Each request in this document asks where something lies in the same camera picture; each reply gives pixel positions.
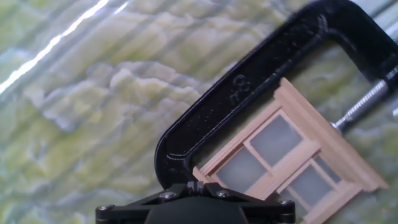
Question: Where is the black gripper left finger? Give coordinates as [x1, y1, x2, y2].
[95, 181, 197, 224]

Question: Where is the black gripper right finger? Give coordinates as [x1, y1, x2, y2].
[195, 181, 296, 224]

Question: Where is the black metal C-clamp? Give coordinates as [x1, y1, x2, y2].
[154, 0, 398, 190]

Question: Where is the green marble pattern mat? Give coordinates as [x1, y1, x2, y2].
[0, 0, 398, 224]

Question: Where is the wooden miniature sliding window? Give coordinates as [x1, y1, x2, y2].
[192, 77, 389, 224]

